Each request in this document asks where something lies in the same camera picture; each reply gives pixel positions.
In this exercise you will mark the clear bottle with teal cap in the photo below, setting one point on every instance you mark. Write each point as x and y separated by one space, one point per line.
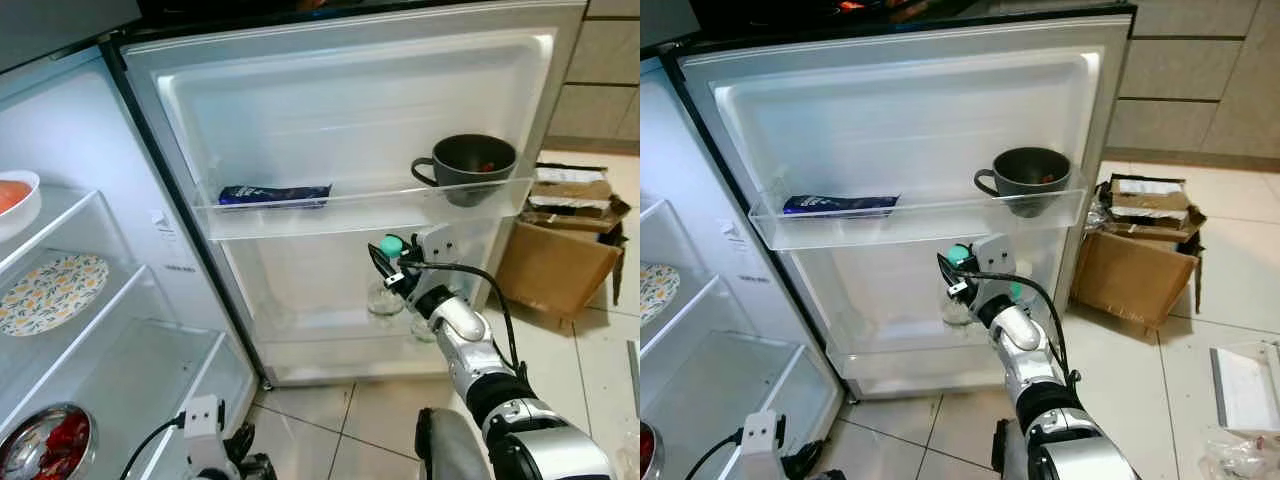
958 254
392 245

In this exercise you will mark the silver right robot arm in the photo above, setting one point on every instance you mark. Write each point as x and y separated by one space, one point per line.
475 350
1030 365

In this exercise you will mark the clear fridge door shelf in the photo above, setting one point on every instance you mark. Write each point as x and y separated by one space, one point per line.
860 232
300 220

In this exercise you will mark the silver lower fridge door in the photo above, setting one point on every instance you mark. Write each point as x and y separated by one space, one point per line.
900 110
350 100

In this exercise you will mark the glass fridge shelf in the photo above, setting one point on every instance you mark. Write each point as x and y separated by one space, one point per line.
80 225
670 225
705 315
120 320

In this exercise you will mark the silver fridge cabinet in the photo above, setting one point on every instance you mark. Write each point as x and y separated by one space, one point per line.
90 130
690 150

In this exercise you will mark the dark grey mug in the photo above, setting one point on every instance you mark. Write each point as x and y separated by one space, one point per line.
470 160
1030 175

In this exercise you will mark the dark blue packet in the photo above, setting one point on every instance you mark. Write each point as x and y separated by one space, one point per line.
270 195
840 205

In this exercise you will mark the large brown cardboard box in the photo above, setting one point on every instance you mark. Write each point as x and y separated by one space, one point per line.
1120 280
550 270

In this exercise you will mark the metal bowl with red food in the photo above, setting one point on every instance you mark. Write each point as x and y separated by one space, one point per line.
646 455
40 450

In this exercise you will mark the small open cardboard box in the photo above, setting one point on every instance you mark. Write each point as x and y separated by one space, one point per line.
570 190
1150 200

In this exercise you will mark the yellow patterned plate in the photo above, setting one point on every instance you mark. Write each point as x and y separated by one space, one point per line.
655 292
50 295

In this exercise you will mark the white plastic tray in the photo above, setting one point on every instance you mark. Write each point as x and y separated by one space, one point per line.
1245 390

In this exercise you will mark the beige kitchen cabinets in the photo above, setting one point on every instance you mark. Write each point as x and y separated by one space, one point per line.
1200 70
610 60

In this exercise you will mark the clear plastic bag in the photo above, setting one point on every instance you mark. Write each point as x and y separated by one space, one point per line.
1240 455

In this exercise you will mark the white bowl with orange food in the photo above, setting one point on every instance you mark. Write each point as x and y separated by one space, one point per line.
25 215

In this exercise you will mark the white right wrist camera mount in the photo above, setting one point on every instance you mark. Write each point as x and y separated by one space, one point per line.
435 250
995 258

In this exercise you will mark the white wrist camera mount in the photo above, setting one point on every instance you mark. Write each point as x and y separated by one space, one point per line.
995 258
435 250
205 420
762 435

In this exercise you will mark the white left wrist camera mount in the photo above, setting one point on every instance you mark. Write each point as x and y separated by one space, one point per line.
205 420
762 435

